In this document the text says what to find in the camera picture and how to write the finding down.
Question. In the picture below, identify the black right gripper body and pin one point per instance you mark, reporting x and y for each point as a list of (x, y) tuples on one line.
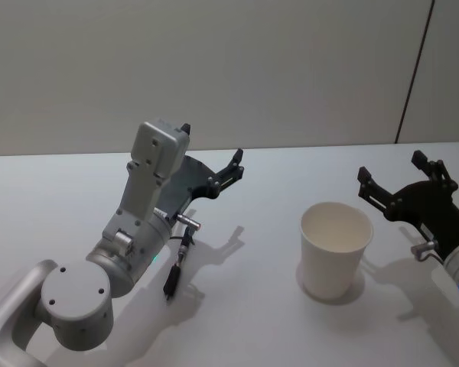
[(432, 210)]

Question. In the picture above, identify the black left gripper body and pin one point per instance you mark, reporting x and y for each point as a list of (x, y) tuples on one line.
[(187, 179)]

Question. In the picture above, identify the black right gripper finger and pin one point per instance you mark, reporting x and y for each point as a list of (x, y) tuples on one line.
[(436, 172), (373, 191)]

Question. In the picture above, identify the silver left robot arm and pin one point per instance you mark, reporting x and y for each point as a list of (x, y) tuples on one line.
[(76, 294)]

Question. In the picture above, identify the white paper cup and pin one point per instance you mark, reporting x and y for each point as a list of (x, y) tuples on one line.
[(331, 260)]

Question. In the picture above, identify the white table cloth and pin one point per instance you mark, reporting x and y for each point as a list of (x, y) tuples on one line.
[(245, 325)]

